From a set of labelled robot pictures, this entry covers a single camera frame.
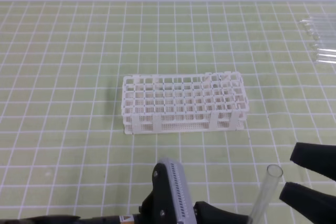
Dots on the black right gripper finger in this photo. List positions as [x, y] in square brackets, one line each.
[315, 157]

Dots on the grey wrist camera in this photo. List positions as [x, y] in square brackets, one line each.
[181, 197]

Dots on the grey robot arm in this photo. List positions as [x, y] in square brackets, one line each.
[74, 219]

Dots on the clear glass test tube pile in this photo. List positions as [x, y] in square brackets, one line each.
[322, 29]

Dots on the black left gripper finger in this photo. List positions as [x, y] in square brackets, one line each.
[315, 206]

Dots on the white plastic test tube rack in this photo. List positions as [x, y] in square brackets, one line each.
[171, 103]

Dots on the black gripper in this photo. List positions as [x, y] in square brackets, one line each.
[170, 201]

